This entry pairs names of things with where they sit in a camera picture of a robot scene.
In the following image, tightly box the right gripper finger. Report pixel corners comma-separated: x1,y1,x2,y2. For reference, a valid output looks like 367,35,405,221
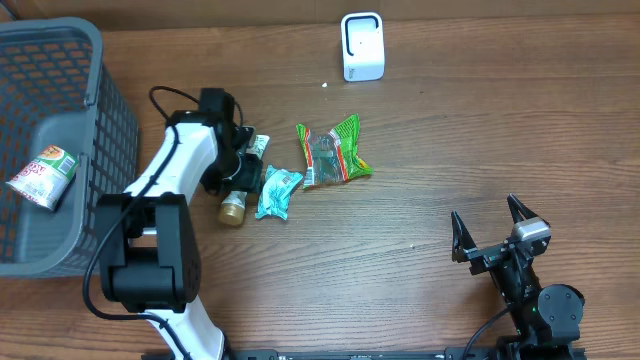
507,193,548,225
451,211,477,263

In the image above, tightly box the white cosmetic tube gold cap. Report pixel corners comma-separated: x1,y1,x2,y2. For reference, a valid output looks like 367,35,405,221
218,134,270,226

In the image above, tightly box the teal snack packet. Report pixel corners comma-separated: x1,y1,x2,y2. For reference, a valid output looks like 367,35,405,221
256,165,303,220

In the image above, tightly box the green snack bag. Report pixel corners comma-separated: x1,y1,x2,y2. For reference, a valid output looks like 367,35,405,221
296,114,374,188

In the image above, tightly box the green cup noodles container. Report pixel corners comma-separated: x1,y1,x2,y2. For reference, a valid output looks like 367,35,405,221
6,145,79,211

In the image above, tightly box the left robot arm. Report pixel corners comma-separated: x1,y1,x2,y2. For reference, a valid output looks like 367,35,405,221
82,88,263,359

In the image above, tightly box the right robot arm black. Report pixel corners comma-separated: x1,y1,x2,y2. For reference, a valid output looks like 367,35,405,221
451,194,585,359

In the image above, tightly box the white barcode scanner stand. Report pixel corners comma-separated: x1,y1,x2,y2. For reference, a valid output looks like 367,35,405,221
340,12,385,82

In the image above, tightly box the grey plastic mesh basket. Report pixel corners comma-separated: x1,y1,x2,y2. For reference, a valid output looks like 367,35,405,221
1,17,139,278

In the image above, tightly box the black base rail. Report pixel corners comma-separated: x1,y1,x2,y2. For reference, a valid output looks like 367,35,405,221
140,347,587,360

